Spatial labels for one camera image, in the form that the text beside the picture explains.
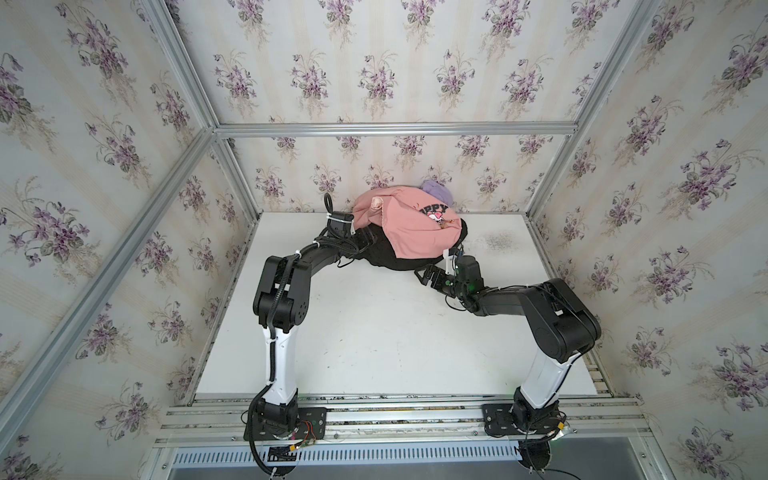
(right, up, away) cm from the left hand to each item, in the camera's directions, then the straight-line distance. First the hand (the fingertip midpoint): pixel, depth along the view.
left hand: (370, 237), depth 103 cm
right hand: (+17, -13, -7) cm, 23 cm away
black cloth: (+4, -7, +1) cm, 8 cm away
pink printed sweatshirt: (+17, +4, +5) cm, 18 cm away
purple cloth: (+26, +18, +11) cm, 34 cm away
